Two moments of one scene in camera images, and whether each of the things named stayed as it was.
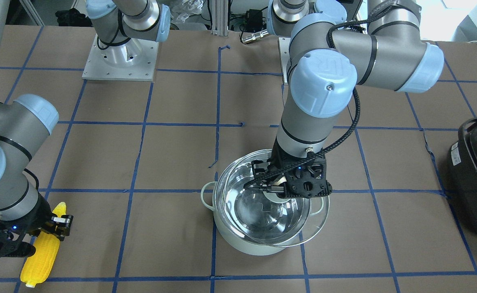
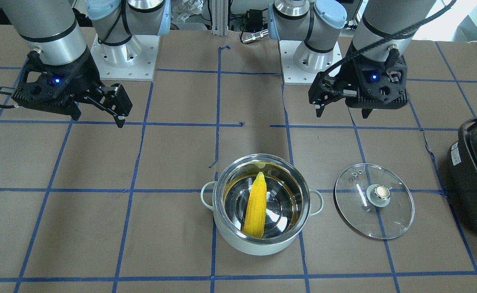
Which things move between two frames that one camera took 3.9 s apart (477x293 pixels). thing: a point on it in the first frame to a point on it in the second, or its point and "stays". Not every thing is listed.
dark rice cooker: [473, 173] stays
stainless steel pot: [258, 223] stays
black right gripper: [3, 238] to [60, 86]
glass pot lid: [262, 218] to [374, 201]
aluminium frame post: [220, 18] stays
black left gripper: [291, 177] to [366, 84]
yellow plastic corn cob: [40, 266] to [255, 215]
